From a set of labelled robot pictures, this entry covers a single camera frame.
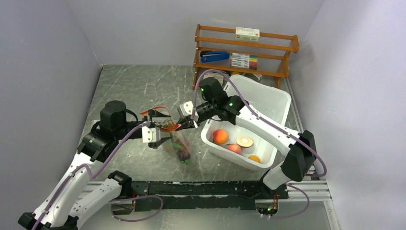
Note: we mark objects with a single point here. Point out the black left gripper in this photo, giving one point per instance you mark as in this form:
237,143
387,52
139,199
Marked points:
154,113

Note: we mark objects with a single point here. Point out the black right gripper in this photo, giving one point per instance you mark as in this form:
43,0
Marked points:
187,124

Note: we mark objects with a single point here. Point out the brown longan twig bunch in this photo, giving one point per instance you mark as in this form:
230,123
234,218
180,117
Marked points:
166,124

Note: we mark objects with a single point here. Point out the clear zip top bag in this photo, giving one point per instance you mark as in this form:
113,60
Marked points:
175,136

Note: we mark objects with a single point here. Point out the green starfruit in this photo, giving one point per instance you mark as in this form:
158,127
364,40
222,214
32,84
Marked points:
178,146

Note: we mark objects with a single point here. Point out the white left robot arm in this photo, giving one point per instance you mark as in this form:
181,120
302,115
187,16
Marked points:
64,209

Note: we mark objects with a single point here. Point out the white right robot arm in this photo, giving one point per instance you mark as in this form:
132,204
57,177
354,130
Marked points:
246,108

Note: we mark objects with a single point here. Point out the large orange peach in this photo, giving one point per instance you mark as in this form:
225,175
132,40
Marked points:
220,137

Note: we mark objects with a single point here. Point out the small red peach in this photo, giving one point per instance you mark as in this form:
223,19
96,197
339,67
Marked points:
235,148

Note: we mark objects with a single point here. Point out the white red box lower shelf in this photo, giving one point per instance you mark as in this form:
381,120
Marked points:
217,76

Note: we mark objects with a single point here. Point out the half cut mushroom slice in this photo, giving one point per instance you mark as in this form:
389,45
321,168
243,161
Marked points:
244,142

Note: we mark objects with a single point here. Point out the paper sheet on table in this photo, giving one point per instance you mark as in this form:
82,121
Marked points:
94,122

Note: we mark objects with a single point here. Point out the blue stapler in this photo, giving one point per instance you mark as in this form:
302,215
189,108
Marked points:
212,56

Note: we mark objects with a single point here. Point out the small orange fruit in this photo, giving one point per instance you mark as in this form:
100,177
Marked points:
254,158

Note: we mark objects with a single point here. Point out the white plastic bin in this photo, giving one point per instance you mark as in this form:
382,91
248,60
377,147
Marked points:
270,103

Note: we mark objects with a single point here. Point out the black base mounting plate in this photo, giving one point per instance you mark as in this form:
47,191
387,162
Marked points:
202,194

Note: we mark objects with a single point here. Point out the coloured marker pen pack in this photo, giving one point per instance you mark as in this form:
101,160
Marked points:
245,61

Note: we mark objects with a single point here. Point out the wooden shelf rack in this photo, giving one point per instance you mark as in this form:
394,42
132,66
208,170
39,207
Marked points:
273,51

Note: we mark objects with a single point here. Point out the white green box on shelf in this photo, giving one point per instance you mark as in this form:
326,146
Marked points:
247,34

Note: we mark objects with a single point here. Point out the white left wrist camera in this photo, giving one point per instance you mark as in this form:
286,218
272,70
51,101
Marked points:
149,135

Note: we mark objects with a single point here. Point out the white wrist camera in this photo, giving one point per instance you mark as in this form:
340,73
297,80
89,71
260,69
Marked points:
185,112
149,135

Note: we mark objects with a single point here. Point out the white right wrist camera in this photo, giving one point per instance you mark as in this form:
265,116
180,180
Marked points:
185,112

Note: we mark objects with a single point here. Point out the aluminium rail frame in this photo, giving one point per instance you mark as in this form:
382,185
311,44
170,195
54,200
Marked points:
316,189

